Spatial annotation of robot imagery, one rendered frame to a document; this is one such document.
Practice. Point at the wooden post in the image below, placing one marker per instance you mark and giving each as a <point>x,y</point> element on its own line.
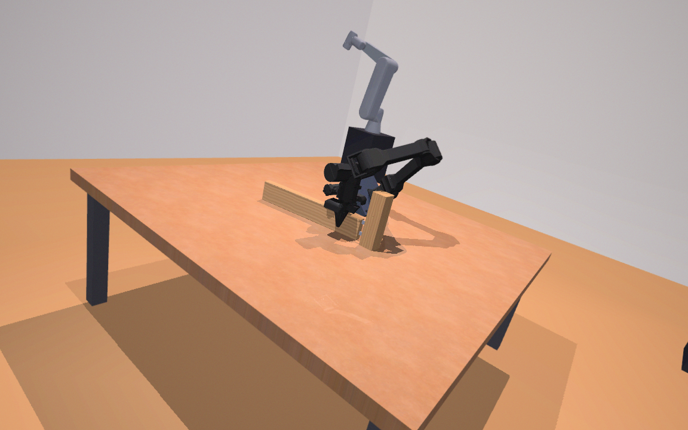
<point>376,219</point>

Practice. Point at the brown wooden board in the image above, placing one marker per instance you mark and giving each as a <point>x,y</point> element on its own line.
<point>311,209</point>

